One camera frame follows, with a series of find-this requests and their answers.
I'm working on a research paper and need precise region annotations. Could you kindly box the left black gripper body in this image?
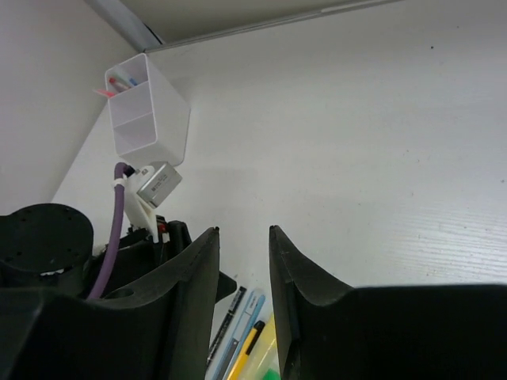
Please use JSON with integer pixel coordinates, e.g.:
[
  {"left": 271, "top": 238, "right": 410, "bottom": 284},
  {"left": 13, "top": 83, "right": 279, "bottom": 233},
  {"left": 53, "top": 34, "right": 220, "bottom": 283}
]
[{"left": 0, "top": 202, "right": 238, "bottom": 380}]

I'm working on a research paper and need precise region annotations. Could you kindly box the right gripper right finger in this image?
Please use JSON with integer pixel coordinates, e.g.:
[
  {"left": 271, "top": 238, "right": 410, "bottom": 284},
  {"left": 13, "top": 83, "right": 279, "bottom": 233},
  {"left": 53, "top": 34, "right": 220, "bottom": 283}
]
[{"left": 269, "top": 226, "right": 356, "bottom": 379}]

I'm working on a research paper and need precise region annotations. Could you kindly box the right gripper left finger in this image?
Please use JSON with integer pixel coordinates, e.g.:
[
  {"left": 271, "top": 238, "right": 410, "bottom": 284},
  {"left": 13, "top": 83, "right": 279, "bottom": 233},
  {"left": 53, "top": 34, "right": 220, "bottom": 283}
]
[{"left": 98, "top": 227, "right": 219, "bottom": 379}]

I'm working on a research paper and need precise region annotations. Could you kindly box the grey black pen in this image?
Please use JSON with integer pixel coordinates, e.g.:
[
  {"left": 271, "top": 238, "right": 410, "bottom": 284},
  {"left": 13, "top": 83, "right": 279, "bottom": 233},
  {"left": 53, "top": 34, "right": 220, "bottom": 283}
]
[{"left": 207, "top": 286, "right": 246, "bottom": 367}]

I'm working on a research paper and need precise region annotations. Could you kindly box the light blue pen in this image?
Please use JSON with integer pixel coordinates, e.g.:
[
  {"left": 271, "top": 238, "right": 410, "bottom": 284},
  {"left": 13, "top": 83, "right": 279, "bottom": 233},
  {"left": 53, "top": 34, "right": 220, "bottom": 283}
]
[{"left": 205, "top": 288, "right": 266, "bottom": 379}]

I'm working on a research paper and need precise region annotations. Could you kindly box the pink highlighter pen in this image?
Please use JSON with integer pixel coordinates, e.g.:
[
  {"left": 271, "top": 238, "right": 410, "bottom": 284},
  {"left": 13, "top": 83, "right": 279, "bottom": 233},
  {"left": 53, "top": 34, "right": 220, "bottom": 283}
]
[{"left": 93, "top": 89, "right": 116, "bottom": 99}]

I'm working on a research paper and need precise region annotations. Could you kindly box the red gel pen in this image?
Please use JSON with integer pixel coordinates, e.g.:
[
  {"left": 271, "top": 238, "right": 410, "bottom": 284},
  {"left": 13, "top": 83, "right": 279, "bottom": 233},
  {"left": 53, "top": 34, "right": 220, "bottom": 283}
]
[{"left": 109, "top": 77, "right": 130, "bottom": 93}]

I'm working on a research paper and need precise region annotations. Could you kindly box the pale yellow highlighter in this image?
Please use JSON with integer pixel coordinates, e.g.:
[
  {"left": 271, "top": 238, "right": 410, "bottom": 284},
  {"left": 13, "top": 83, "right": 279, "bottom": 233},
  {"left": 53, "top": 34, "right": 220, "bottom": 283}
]
[{"left": 238, "top": 313, "right": 276, "bottom": 379}]

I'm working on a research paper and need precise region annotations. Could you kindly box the green black highlighter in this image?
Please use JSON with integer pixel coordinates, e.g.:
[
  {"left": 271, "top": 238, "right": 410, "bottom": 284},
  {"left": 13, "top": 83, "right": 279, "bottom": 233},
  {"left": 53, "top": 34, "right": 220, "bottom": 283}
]
[{"left": 261, "top": 368, "right": 281, "bottom": 380}]

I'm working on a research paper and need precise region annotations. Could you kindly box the white compartment organizer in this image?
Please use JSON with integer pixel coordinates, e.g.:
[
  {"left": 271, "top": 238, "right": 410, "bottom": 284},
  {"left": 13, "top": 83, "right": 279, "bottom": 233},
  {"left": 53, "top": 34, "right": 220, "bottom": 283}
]
[{"left": 105, "top": 53, "right": 191, "bottom": 167}]

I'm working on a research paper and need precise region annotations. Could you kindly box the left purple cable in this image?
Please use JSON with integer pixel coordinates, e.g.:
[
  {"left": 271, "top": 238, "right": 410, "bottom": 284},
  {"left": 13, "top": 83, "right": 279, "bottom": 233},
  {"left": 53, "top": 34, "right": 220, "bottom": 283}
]
[{"left": 86, "top": 161, "right": 130, "bottom": 300}]

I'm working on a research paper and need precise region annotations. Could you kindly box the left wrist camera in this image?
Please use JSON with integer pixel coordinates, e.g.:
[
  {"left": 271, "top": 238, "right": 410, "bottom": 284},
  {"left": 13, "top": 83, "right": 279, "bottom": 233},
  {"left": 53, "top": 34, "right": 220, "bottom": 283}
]
[{"left": 124, "top": 161, "right": 182, "bottom": 244}]

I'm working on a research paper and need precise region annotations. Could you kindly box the aluminium rail back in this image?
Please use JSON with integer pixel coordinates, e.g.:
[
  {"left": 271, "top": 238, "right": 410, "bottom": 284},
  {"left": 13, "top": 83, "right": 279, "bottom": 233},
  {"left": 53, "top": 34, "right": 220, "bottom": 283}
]
[{"left": 82, "top": 1, "right": 392, "bottom": 54}]

